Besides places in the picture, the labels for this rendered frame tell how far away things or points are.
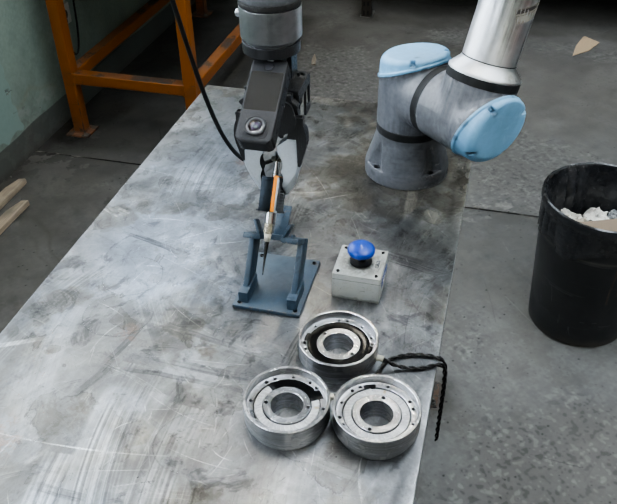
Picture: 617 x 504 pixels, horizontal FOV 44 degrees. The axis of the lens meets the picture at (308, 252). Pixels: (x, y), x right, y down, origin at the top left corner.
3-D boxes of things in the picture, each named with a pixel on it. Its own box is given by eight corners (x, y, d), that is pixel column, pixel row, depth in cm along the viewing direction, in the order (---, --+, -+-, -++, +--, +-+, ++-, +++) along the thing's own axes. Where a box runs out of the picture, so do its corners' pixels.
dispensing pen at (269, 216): (248, 273, 101) (263, 148, 100) (256, 271, 105) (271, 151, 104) (263, 275, 101) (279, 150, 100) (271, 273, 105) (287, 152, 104)
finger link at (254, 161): (275, 173, 107) (279, 116, 101) (263, 196, 103) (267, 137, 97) (254, 168, 108) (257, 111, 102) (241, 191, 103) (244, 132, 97)
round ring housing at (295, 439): (259, 466, 88) (258, 444, 85) (234, 401, 95) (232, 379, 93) (343, 440, 90) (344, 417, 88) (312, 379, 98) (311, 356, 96)
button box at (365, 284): (379, 304, 110) (380, 278, 107) (331, 296, 111) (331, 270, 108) (388, 270, 116) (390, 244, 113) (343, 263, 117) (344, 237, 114)
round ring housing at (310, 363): (288, 378, 98) (287, 356, 96) (312, 325, 106) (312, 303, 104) (366, 396, 96) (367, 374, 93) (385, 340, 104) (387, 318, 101)
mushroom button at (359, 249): (371, 282, 110) (372, 255, 107) (344, 278, 110) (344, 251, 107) (376, 266, 113) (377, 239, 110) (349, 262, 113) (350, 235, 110)
